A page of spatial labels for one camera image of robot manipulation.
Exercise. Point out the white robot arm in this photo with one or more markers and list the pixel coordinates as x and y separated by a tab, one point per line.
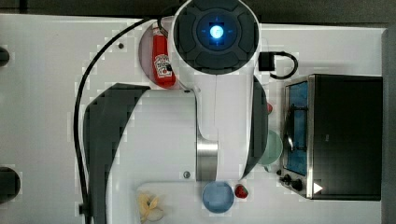
212	127

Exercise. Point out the red ketchup bottle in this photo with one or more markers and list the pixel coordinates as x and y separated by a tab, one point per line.
162	70

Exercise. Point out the red round toy fruit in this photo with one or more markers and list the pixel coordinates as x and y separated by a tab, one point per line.
270	108

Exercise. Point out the green plate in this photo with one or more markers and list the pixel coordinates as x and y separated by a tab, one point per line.
272	152

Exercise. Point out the red strawberry toy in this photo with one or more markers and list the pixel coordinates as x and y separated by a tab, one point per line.
240	191

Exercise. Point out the peeled banana toy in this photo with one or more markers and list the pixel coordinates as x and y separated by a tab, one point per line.
148	208

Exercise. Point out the black toaster oven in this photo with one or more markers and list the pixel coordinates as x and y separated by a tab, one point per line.
332	137

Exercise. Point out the black plug with cable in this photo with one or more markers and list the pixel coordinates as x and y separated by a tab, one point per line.
267	63

